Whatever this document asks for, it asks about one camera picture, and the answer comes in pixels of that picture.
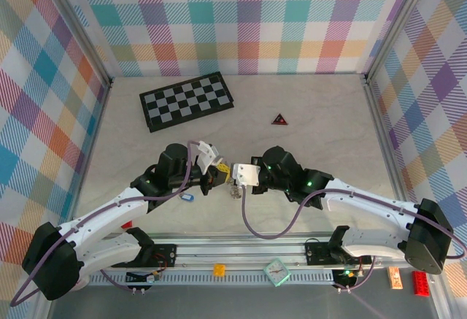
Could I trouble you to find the black grey folding chessboard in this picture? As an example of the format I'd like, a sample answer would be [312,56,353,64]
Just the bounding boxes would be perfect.
[139,71,235,134]

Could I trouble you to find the teal alarm clock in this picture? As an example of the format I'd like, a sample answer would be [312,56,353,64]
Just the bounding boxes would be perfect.
[263,256,291,286]

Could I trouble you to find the small black controller board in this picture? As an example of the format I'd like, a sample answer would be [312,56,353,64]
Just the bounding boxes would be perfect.
[332,268,359,288]
[125,269,162,284]

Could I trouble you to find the orange wooden piece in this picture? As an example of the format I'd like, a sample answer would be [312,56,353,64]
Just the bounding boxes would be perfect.
[387,266,404,291]

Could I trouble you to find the red toy brick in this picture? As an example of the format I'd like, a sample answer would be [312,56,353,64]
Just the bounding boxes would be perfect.
[412,270,432,297]

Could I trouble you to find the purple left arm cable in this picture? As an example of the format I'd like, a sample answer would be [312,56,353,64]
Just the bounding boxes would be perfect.
[9,139,205,307]

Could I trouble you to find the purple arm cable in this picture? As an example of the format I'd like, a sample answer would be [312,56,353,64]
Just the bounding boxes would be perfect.
[240,183,467,293]
[9,139,205,307]

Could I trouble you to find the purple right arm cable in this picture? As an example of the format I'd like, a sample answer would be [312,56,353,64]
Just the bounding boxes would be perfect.
[240,183,467,293]

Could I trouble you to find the aluminium mounting rail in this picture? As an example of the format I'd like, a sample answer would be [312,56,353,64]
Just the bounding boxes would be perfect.
[83,231,413,269]

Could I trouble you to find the aluminium frame bar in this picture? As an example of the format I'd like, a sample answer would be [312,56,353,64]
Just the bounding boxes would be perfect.
[36,0,115,88]
[363,0,437,85]
[363,74,409,207]
[67,77,112,225]

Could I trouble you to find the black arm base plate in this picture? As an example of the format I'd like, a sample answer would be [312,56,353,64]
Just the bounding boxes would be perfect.
[304,242,373,266]
[147,244,179,268]

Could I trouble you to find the white slotted cable duct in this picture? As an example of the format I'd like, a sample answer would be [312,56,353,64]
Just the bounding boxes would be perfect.
[86,273,336,288]

